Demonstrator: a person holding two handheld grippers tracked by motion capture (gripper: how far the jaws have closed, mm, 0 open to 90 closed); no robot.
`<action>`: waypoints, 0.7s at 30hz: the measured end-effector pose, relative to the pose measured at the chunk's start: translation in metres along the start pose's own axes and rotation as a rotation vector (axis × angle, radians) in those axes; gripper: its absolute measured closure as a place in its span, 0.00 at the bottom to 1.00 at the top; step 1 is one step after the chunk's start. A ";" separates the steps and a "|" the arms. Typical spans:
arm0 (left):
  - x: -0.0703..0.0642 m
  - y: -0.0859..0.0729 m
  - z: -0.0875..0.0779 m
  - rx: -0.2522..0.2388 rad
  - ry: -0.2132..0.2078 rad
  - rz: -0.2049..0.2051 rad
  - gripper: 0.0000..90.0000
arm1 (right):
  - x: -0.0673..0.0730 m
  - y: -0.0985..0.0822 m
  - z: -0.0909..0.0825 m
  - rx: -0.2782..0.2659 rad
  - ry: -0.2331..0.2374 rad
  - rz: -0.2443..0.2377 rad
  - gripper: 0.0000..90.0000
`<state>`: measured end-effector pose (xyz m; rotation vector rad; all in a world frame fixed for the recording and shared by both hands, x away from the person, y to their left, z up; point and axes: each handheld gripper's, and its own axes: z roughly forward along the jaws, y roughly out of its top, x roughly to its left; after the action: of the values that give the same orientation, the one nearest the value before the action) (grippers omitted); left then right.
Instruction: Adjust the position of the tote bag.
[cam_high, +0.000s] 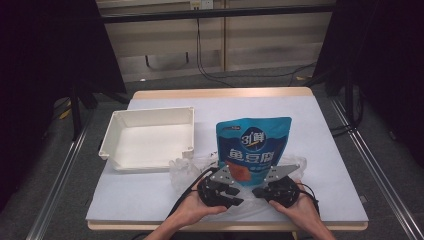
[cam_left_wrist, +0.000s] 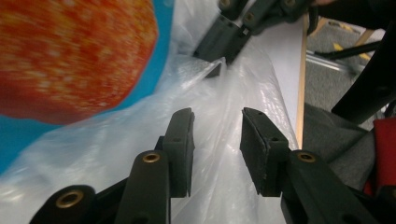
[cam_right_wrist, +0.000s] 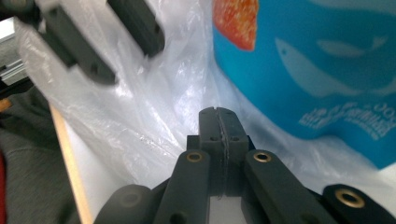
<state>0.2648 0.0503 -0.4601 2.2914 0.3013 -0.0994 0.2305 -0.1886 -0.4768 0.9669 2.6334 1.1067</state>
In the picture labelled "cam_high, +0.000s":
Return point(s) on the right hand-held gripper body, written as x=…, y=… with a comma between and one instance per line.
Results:
x=283, y=190

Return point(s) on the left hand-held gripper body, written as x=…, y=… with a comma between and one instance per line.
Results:
x=216, y=190

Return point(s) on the clear plastic bag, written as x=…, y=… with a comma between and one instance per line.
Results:
x=183, y=171

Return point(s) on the blue snack pouch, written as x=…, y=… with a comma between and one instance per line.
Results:
x=253, y=146

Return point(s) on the person's right hand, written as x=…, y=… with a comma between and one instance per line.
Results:
x=300, y=210

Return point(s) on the person's left hand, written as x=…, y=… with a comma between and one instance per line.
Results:
x=196, y=210

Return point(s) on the white table mat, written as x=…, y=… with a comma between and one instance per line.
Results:
x=140, y=196

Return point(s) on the white plastic tray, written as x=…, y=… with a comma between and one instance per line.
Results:
x=150, y=143

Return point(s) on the black stand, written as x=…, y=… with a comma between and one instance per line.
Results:
x=76, y=110
x=350, y=100

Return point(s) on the dark curtain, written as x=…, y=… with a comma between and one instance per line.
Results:
x=383, y=66
x=43, y=66

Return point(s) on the black horizontal bar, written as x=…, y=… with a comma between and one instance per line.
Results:
x=213, y=14

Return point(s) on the metal floor rail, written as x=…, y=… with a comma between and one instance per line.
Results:
x=60, y=176
x=383, y=186

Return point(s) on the white wall socket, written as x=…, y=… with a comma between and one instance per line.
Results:
x=201, y=4

